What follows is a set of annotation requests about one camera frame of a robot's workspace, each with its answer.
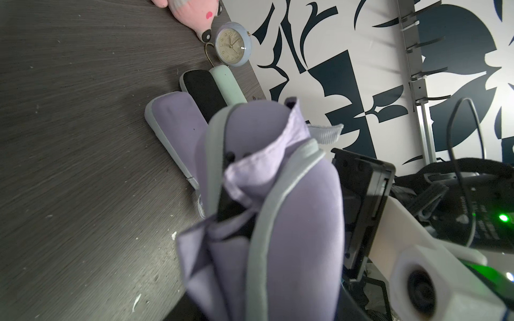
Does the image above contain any lavender umbrella case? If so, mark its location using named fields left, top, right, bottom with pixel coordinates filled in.
left=145, top=92, right=207, bottom=190

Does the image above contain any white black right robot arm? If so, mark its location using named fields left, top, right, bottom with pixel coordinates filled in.
left=333, top=148, right=513, bottom=282

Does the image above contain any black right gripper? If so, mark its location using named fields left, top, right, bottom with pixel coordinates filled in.
left=331, top=148, right=396, bottom=281

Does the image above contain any pink plush pig toy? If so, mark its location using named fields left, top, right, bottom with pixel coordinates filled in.
left=152, top=0, right=222, bottom=43

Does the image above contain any blue round alarm clock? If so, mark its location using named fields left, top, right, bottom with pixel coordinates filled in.
left=204, top=21, right=252, bottom=67

